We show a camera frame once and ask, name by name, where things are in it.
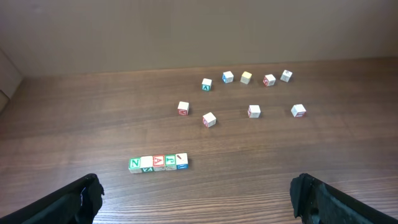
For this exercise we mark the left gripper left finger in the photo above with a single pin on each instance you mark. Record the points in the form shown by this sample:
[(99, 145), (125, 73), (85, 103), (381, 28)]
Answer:
[(77, 202)]

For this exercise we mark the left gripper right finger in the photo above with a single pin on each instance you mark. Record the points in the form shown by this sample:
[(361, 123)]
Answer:
[(316, 202)]

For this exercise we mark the green N block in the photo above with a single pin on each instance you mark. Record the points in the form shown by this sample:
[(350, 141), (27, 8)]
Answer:
[(135, 165)]

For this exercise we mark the plain wooden block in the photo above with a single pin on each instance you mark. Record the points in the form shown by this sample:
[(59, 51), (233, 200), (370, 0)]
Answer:
[(147, 164)]

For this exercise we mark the red A block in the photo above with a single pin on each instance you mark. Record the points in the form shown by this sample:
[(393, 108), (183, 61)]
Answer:
[(159, 163)]

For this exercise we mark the green picture block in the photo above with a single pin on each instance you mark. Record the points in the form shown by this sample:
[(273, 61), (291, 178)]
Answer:
[(170, 162)]

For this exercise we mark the wooden block blue picture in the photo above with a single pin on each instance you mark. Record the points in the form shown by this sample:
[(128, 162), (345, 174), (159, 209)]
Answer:
[(181, 161)]

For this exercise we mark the wooden block red stripes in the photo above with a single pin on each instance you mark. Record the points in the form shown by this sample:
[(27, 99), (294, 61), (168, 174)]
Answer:
[(209, 119)]

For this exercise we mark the wooden block blue side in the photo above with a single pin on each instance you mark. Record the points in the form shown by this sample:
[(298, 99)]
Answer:
[(254, 111)]

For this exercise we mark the wooden block red bottom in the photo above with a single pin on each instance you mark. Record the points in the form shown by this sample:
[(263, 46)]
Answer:
[(298, 110)]

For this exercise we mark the wooden block far right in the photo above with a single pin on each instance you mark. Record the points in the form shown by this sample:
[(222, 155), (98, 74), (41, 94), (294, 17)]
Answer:
[(286, 75)]

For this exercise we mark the wooden block red picture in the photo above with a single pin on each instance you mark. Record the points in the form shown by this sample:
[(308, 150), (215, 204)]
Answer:
[(269, 80)]

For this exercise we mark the wooden block red left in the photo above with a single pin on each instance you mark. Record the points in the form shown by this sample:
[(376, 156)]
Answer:
[(183, 108)]

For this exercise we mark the yellow wooden block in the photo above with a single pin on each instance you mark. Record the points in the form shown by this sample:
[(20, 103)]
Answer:
[(245, 77)]

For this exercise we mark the white wooden block top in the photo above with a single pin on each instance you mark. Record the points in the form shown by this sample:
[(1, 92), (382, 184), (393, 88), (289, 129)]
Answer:
[(227, 77)]

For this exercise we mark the wooden block teal side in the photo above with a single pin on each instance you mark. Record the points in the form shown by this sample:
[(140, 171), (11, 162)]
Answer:
[(206, 84)]

